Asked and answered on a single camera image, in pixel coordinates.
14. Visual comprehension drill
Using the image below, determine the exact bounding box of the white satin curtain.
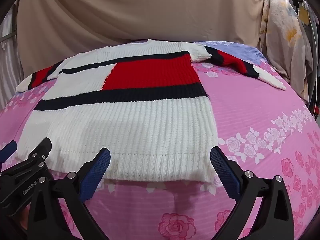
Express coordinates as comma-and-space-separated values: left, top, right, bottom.
0, 2, 24, 111

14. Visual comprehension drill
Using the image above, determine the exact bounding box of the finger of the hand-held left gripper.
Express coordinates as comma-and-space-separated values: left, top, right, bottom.
0, 140, 18, 166
24, 137, 53, 167

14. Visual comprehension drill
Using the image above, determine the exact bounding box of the pale floral hanging cloth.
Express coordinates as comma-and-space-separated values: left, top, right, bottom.
259, 0, 314, 103

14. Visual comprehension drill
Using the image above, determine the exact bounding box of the red white navy knit sweater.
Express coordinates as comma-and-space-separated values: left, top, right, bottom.
15, 38, 287, 183

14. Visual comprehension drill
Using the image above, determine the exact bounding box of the beige curtain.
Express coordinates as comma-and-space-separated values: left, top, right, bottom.
16, 0, 266, 75

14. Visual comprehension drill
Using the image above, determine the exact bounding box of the yellow tag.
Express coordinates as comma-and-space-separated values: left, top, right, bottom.
298, 5, 311, 23

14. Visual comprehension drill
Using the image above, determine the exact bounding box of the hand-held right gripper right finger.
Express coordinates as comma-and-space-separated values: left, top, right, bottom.
209, 146, 295, 240

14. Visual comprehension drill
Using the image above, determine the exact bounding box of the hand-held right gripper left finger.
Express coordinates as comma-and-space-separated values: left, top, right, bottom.
27, 147, 112, 240

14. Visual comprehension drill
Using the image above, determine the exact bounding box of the pink blue floral bed sheet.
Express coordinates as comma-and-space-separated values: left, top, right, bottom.
0, 40, 320, 240

